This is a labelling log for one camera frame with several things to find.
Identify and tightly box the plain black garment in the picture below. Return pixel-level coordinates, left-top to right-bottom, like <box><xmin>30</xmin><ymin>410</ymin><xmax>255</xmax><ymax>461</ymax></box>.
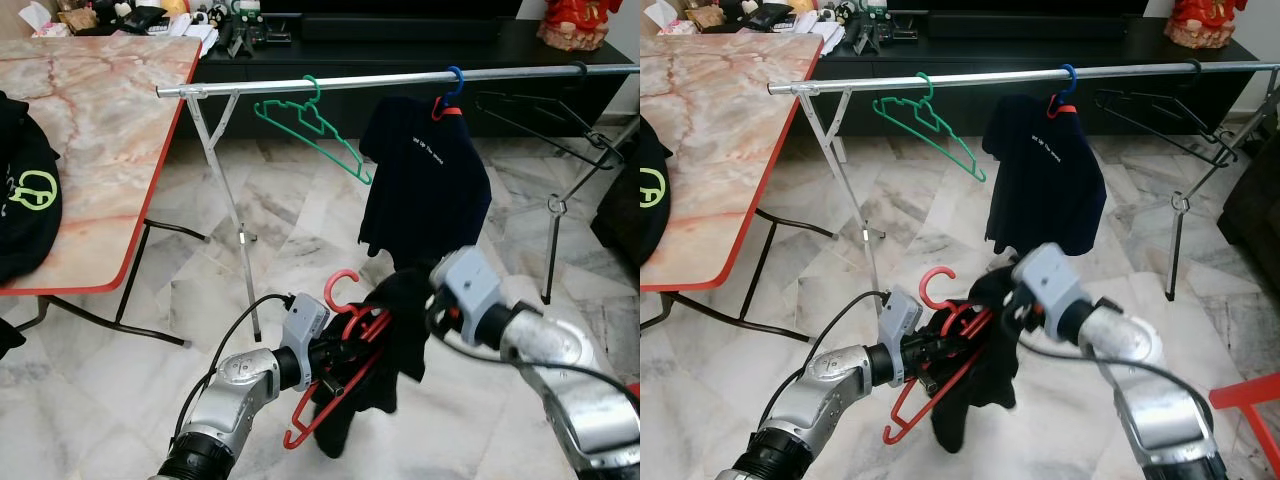
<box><xmin>310</xmin><ymin>265</ymin><xmax>436</xmax><ymax>459</ymax></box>
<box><xmin>930</xmin><ymin>265</ymin><xmax>1031</xmax><ymax>456</ymax></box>

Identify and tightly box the black shirt with green logo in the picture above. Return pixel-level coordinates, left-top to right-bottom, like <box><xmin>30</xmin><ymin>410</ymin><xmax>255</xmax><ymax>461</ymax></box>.
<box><xmin>640</xmin><ymin>118</ymin><xmax>674</xmax><ymax>269</ymax></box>
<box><xmin>0</xmin><ymin>90</ymin><xmax>64</xmax><ymax>361</ymax></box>

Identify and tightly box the blue and red clothes hanger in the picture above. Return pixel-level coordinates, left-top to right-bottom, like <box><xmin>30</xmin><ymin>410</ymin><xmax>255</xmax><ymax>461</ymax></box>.
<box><xmin>1045</xmin><ymin>63</ymin><xmax>1081</xmax><ymax>119</ymax></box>
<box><xmin>430</xmin><ymin>65</ymin><xmax>467</xmax><ymax>121</ymax></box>

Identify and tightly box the black clothes hanger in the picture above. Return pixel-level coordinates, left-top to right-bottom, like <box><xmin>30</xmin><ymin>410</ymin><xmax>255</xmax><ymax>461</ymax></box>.
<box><xmin>1093</xmin><ymin>58</ymin><xmax>1241</xmax><ymax>166</ymax></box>
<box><xmin>475</xmin><ymin>60</ymin><xmax>626</xmax><ymax>171</ymax></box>

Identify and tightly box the navy blue t-shirt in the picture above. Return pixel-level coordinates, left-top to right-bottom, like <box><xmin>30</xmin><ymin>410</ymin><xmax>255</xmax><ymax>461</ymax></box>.
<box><xmin>980</xmin><ymin>93</ymin><xmax>1109</xmax><ymax>259</ymax></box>
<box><xmin>357</xmin><ymin>95</ymin><xmax>493</xmax><ymax>263</ymax></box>

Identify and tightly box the metal clothes drying rack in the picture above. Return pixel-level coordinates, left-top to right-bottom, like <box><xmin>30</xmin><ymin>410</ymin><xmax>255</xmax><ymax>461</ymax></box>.
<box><xmin>768</xmin><ymin>62</ymin><xmax>1280</xmax><ymax>321</ymax></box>
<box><xmin>155</xmin><ymin>63</ymin><xmax>640</xmax><ymax>343</ymax></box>

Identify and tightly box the black television console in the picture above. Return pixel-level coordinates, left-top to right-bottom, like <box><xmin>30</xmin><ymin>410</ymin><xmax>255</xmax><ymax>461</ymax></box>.
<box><xmin>185</xmin><ymin>15</ymin><xmax>640</xmax><ymax>141</ymax></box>
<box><xmin>810</xmin><ymin>12</ymin><xmax>1263</xmax><ymax>136</ymax></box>

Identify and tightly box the black flat television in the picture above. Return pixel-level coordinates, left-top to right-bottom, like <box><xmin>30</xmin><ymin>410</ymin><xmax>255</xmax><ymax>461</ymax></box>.
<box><xmin>290</xmin><ymin>0</ymin><xmax>521</xmax><ymax>16</ymax></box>
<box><xmin>915</xmin><ymin>0</ymin><xmax>1146</xmax><ymax>13</ymax></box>

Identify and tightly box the red laughing buddha figurine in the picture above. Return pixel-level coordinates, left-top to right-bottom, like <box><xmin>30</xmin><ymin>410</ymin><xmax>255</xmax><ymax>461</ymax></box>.
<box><xmin>537</xmin><ymin>0</ymin><xmax>611</xmax><ymax>51</ymax></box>
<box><xmin>1165</xmin><ymin>0</ymin><xmax>1249</xmax><ymax>49</ymax></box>

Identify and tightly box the black remote control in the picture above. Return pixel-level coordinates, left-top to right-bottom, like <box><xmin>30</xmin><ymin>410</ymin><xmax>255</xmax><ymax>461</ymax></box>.
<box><xmin>850</xmin><ymin>18</ymin><xmax>891</xmax><ymax>56</ymax></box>
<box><xmin>225</xmin><ymin>20</ymin><xmax>266</xmax><ymax>59</ymax></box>

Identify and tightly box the white paper stack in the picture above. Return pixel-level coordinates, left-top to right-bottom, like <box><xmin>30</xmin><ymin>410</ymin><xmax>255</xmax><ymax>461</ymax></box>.
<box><xmin>165</xmin><ymin>18</ymin><xmax>221</xmax><ymax>56</ymax></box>
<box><xmin>795</xmin><ymin>15</ymin><xmax>846</xmax><ymax>53</ymax></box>

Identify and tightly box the pink white tissue pack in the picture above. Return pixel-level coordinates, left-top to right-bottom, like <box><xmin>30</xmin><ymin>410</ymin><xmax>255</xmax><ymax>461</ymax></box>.
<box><xmin>20</xmin><ymin>0</ymin><xmax>66</xmax><ymax>36</ymax></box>
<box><xmin>645</xmin><ymin>0</ymin><xmax>691</xmax><ymax>34</ymax></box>

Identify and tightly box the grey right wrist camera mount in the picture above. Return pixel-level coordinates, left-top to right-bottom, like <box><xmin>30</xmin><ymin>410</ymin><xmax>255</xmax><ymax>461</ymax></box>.
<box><xmin>428</xmin><ymin>247</ymin><xmax>504</xmax><ymax>323</ymax></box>
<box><xmin>1010</xmin><ymin>243</ymin><xmax>1091</xmax><ymax>321</ymax></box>

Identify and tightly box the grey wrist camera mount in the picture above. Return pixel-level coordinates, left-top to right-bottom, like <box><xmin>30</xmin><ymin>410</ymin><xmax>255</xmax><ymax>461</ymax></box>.
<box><xmin>280</xmin><ymin>293</ymin><xmax>331</xmax><ymax>368</ymax></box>
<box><xmin>875</xmin><ymin>288</ymin><xmax>923</xmax><ymax>386</ymax></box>
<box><xmin>428</xmin><ymin>247</ymin><xmax>504</xmax><ymax>323</ymax></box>
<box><xmin>1010</xmin><ymin>243</ymin><xmax>1091</xmax><ymax>321</ymax></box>

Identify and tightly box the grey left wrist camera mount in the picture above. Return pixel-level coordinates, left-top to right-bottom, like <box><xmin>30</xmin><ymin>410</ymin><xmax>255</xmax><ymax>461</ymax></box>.
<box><xmin>280</xmin><ymin>293</ymin><xmax>331</xmax><ymax>368</ymax></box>
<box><xmin>875</xmin><ymin>288</ymin><xmax>923</xmax><ymax>386</ymax></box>

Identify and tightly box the green wire clothes hanger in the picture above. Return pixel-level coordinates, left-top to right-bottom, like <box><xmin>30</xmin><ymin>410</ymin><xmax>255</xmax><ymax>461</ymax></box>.
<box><xmin>252</xmin><ymin>75</ymin><xmax>376</xmax><ymax>186</ymax></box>
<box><xmin>872</xmin><ymin>72</ymin><xmax>989</xmax><ymax>183</ymax></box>

